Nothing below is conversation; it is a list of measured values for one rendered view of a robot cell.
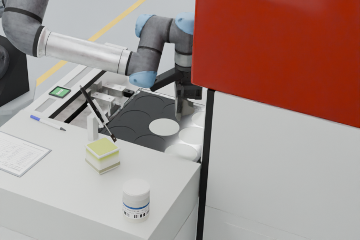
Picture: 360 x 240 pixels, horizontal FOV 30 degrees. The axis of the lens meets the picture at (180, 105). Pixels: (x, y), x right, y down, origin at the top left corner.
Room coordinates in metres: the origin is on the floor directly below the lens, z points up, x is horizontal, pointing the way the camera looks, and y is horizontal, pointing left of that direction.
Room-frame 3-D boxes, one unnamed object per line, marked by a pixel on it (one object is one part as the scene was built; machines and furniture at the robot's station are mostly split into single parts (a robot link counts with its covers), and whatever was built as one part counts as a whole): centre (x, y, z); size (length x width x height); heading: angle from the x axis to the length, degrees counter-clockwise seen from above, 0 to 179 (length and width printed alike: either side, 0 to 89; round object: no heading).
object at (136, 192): (1.33, 0.10, 1.01); 0.07 x 0.07 x 0.10
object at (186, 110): (1.78, -0.02, 1.01); 0.06 x 0.03 x 0.09; 97
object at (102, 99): (1.99, 0.27, 0.89); 0.08 x 0.03 x 0.03; 67
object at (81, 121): (1.92, 0.30, 0.87); 0.36 x 0.08 x 0.03; 157
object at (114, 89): (2.07, 0.24, 0.89); 0.08 x 0.03 x 0.03; 67
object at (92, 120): (1.65, 0.24, 1.03); 0.06 x 0.04 x 0.13; 67
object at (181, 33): (1.79, -0.01, 1.27); 0.09 x 0.08 x 0.11; 75
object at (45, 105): (2.04, 0.36, 0.89); 0.55 x 0.09 x 0.14; 157
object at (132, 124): (1.84, 0.05, 0.90); 0.34 x 0.34 x 0.01; 67
